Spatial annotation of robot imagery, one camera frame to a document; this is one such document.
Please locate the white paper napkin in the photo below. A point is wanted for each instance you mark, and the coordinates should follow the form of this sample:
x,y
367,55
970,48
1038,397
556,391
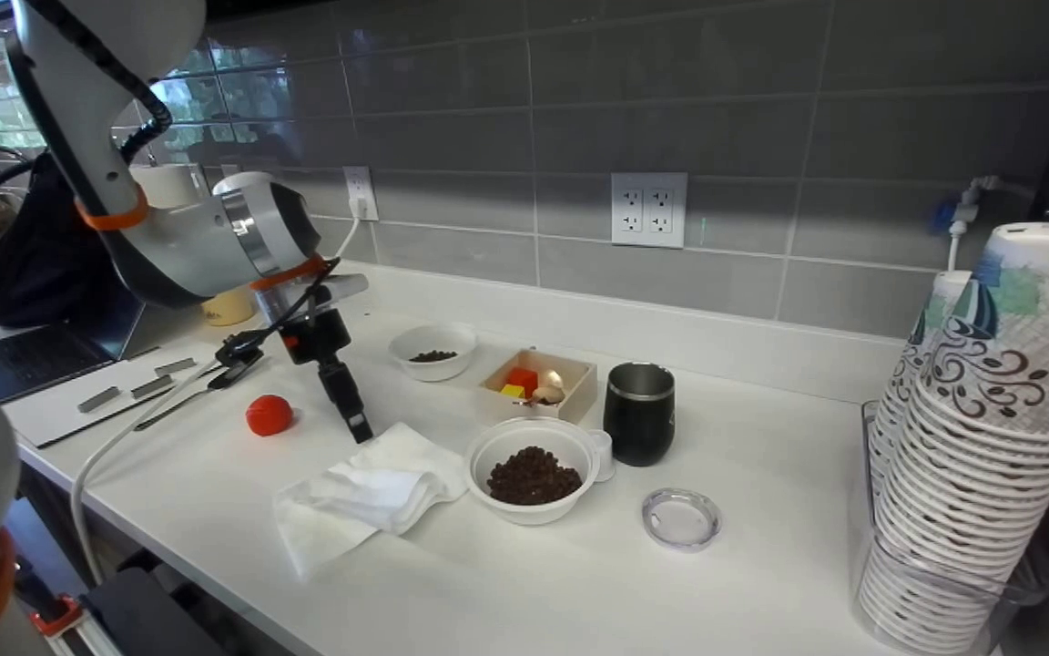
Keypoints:
x,y
384,485

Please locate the clear plastic cup holder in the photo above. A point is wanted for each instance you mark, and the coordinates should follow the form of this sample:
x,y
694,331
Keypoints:
x,y
918,605

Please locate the white bowl with dark beans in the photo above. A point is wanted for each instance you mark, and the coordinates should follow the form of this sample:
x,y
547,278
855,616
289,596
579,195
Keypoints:
x,y
532,472

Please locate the white wall power outlet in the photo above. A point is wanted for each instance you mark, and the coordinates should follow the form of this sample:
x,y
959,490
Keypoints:
x,y
651,210

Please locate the stack of patterned paper cups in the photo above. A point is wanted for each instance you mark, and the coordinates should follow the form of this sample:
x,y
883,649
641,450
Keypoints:
x,y
964,429

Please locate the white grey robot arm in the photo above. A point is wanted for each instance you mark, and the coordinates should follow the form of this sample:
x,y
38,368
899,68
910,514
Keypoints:
x,y
85,76

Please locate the wooden box with toy food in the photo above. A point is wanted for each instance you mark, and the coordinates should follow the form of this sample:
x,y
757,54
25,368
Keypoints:
x,y
544,383

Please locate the red ball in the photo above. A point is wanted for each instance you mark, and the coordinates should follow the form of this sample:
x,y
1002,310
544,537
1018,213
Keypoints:
x,y
269,418

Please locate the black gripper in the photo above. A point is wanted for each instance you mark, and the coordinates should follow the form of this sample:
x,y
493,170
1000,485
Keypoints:
x,y
317,333

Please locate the yellow squeeze bottle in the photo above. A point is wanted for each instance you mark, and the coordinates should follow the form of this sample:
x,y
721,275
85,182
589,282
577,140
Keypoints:
x,y
231,309

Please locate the black metal cup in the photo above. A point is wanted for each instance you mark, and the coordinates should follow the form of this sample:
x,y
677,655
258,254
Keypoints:
x,y
639,412

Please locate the blue white spray bottle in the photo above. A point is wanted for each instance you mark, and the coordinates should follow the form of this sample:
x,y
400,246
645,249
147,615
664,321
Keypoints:
x,y
959,213

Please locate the black bag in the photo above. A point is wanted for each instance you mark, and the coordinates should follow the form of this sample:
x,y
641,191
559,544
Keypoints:
x,y
54,266

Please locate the small white bowl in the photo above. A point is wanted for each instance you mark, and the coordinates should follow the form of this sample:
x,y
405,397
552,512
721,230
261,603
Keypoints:
x,y
435,350

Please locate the clear glass coaster dish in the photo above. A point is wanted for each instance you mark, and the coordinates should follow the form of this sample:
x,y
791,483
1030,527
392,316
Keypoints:
x,y
680,518

